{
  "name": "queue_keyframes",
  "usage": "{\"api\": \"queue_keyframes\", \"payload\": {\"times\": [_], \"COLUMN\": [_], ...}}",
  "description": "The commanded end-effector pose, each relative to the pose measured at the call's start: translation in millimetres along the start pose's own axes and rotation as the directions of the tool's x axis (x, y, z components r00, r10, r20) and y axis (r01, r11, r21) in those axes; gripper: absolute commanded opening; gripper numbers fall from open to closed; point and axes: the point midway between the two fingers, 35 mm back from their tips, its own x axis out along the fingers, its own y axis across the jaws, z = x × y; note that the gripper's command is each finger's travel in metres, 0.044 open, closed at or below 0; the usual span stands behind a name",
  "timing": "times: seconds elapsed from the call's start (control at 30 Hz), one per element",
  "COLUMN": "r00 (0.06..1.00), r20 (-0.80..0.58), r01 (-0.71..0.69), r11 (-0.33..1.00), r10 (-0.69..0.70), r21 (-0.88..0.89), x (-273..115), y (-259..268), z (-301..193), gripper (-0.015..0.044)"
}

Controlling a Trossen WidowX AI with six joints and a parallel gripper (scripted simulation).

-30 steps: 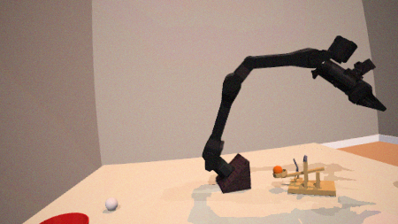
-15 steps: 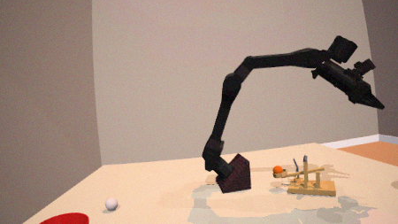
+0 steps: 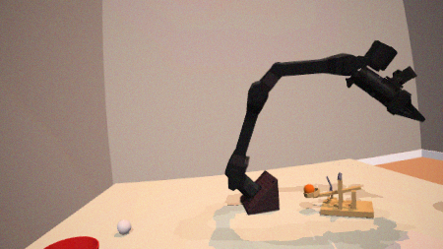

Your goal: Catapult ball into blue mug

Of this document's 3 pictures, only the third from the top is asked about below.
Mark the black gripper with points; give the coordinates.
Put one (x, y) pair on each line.
(398, 102)

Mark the white ball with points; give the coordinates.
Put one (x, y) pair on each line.
(124, 226)

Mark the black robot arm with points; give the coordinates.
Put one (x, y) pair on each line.
(378, 57)

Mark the orange ball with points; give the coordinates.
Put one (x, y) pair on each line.
(308, 189)

